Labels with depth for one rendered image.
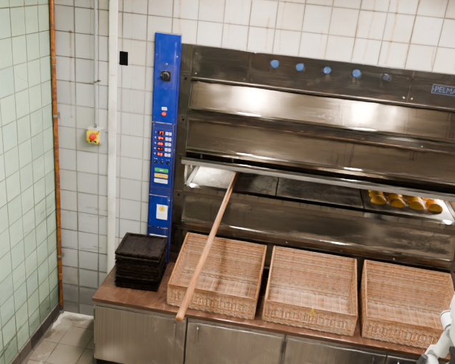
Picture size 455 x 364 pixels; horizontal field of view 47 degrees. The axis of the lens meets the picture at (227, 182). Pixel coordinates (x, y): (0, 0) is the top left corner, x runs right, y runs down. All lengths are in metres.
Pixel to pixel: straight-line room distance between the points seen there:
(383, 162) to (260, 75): 0.92
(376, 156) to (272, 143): 0.64
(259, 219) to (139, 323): 1.01
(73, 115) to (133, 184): 0.59
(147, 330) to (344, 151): 1.66
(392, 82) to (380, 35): 0.29
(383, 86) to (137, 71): 1.49
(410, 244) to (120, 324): 1.92
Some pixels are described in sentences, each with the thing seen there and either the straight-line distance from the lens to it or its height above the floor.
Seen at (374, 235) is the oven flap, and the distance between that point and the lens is 3.57.
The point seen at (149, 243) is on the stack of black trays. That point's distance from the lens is 3.51.
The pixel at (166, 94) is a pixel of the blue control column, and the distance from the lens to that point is 3.33.
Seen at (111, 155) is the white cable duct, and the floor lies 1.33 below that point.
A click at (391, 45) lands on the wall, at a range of 3.22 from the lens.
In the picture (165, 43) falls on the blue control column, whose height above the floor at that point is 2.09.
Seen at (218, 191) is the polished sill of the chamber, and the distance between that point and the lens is 3.47.
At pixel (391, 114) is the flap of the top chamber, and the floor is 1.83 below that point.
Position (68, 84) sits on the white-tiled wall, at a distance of 3.57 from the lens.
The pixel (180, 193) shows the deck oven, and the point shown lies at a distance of 3.54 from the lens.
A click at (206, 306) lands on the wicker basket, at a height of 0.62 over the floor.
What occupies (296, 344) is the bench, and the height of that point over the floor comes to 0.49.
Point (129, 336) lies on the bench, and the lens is 3.53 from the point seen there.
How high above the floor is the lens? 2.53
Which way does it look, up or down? 22 degrees down
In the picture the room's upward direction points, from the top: 6 degrees clockwise
